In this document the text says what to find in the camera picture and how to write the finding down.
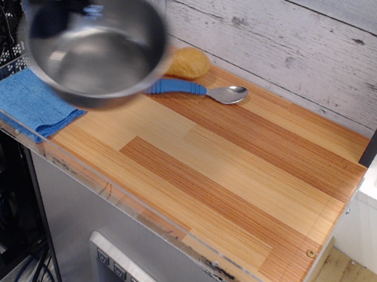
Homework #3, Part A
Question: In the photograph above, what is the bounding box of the blue folded cloth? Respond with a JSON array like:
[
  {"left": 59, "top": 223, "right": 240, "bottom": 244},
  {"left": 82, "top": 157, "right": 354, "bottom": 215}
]
[{"left": 0, "top": 68, "right": 86, "bottom": 143}]

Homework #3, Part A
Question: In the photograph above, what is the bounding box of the clear acrylic table guard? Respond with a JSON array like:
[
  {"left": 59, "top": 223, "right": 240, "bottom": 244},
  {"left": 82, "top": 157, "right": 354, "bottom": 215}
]
[{"left": 0, "top": 0, "right": 377, "bottom": 282}]

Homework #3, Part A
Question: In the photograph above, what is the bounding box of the yellow toy chicken drumstick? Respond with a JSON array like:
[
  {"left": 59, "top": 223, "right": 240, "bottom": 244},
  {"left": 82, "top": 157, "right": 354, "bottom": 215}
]
[{"left": 165, "top": 47, "right": 211, "bottom": 80}]

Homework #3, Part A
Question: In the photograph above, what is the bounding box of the blue-handled metal spoon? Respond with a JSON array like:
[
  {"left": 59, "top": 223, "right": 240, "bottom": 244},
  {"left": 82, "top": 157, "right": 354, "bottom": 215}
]
[{"left": 144, "top": 79, "right": 249, "bottom": 105}]

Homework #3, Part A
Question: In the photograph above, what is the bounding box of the metal pot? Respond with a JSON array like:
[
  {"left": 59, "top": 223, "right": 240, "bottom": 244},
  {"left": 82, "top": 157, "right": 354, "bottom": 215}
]
[{"left": 25, "top": 0, "right": 169, "bottom": 110}]

